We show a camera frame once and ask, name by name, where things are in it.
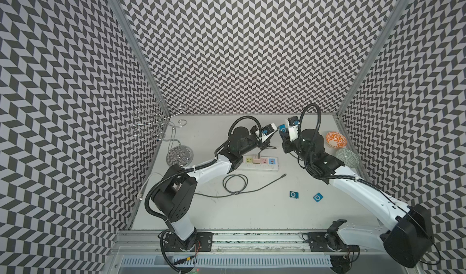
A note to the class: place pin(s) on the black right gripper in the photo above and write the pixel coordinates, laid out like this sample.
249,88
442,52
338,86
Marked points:
285,143

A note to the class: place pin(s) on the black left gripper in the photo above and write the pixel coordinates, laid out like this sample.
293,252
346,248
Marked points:
261,146

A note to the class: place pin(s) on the pink usb charger plug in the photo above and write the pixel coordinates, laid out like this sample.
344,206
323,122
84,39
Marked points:
256,160

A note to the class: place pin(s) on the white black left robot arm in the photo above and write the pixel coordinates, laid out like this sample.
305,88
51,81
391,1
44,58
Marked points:
171,197

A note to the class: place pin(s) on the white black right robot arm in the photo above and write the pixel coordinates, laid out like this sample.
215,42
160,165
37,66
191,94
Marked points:
405,232

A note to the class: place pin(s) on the white multicolour power strip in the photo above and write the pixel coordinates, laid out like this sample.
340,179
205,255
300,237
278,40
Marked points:
264,163

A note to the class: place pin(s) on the orange patterned bowl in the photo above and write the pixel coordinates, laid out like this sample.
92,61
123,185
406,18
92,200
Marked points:
336,140

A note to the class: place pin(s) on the green patterned bowl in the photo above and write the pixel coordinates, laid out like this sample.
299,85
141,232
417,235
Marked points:
348,157

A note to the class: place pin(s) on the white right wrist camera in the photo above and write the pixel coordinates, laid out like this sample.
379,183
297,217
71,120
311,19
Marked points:
291,125

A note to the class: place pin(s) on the chrome wire jewelry stand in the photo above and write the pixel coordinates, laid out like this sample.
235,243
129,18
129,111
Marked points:
165,130

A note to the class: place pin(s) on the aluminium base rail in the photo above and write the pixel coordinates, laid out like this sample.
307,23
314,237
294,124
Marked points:
234,252

